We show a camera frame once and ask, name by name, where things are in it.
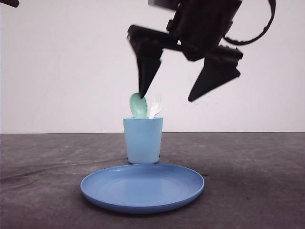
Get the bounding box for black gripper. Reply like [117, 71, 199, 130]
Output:
[127, 0, 244, 102]

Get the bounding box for white plastic fork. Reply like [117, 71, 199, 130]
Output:
[148, 93, 162, 119]

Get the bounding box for mint green plastic spoon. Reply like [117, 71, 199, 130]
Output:
[129, 93, 147, 119]

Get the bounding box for light blue plastic cup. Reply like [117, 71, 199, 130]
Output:
[123, 117, 163, 164]

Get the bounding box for blue plastic plate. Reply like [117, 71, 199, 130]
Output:
[80, 164, 205, 214]

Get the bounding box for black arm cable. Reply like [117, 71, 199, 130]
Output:
[223, 0, 277, 46]

